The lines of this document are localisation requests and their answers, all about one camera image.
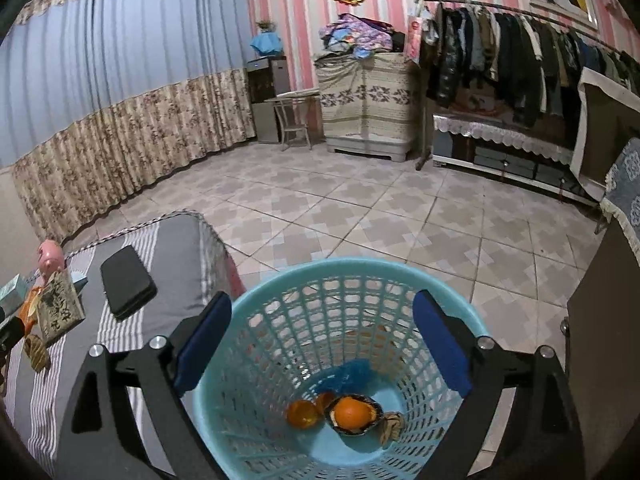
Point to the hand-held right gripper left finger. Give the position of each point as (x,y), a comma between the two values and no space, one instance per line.
(202,345)

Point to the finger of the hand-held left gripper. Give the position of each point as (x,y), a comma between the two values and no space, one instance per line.
(11,335)

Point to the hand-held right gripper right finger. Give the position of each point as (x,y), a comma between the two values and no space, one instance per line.
(445,345)

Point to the brown paper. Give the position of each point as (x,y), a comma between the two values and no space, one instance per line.
(36,352)
(394,426)

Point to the orange snack wrapper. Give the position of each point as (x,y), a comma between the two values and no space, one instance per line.
(31,310)

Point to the printed green packet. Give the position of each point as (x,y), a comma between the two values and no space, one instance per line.
(57,305)

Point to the light blue plastic basket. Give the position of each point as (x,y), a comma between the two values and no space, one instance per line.
(330,452)

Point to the light blue tissue box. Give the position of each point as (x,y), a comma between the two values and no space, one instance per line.
(12,291)

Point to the pink piggy bank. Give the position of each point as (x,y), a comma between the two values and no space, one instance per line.
(51,259)

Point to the black zip case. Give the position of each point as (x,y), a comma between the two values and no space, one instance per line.
(127,282)

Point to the brown wooden cabinet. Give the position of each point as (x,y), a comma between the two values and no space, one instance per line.
(610,360)

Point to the low cabinet with lace cloth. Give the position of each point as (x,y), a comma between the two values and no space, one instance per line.
(500,145)

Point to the grey lace cloth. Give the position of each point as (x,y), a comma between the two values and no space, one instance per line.
(625,185)

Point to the cloth covered cabinet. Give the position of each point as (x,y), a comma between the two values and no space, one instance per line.
(367,105)

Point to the grey water dispenser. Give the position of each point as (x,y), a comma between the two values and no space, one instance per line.
(267,100)

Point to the small metal table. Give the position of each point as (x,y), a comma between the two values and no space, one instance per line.
(295,95)

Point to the dark cloth with beige border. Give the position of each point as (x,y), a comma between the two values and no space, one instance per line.
(612,130)

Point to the blue floral curtain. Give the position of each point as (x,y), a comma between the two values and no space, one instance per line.
(125,60)

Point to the row of hanging clothes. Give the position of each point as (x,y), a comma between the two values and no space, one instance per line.
(510,55)

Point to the blue cloth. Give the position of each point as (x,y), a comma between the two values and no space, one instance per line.
(266,44)

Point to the pink hanging bag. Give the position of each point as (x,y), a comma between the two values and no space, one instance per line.
(416,35)

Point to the pile of folded clothes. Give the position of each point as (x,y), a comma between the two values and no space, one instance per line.
(357,35)

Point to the small potted plant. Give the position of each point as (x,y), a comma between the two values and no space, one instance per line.
(265,26)

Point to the metal clothes rack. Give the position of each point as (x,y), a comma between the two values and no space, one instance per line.
(500,7)

